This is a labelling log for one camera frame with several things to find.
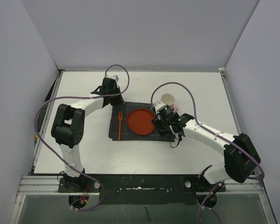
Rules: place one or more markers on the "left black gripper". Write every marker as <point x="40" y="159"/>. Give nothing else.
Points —
<point x="119" y="101"/>

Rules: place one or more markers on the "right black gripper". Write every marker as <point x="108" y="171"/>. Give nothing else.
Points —
<point x="158" y="122"/>

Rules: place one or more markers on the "pink white mug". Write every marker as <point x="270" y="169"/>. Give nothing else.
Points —
<point x="169" y="100"/>

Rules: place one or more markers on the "orange round plate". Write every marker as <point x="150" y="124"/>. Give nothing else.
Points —
<point x="139" y="121"/>

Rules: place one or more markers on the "orange plastic fork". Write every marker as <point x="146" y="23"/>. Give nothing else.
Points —
<point x="120" y="117"/>

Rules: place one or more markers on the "dark checked cloth placemat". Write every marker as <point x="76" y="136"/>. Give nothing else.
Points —
<point x="126" y="133"/>

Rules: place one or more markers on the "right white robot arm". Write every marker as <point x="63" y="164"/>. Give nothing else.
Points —
<point x="239" y="153"/>

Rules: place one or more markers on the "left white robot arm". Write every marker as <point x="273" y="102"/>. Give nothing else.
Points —
<point x="68" y="125"/>

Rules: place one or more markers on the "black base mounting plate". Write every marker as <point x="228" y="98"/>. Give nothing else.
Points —
<point x="134" y="197"/>

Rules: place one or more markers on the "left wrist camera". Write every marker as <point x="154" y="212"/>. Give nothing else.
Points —
<point x="115" y="77"/>

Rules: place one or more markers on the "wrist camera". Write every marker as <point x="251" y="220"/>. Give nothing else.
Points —
<point x="158" y="106"/>
<point x="115" y="77"/>

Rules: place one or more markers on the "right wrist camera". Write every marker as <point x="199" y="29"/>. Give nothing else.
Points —
<point x="158" y="106"/>

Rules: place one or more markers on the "aluminium frame rail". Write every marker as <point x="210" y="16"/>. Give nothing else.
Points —
<point x="37" y="185"/>

